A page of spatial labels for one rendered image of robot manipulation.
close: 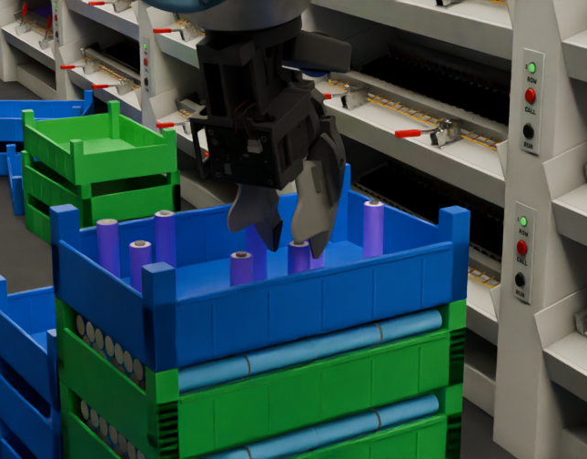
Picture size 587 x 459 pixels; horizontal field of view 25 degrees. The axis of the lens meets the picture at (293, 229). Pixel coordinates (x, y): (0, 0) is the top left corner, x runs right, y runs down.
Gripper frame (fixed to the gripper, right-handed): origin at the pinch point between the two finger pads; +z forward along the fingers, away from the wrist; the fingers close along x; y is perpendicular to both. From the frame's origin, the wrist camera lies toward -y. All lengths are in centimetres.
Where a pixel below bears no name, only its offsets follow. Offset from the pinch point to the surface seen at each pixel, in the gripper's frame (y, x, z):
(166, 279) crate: 13.1, -3.8, -3.3
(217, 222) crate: -8.1, -13.3, 5.8
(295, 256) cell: 1.1, 0.2, 1.3
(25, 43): -192, -197, 83
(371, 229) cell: -11.4, 0.8, 6.1
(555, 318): -50, 5, 41
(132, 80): -148, -128, 68
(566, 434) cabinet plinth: -47, 7, 57
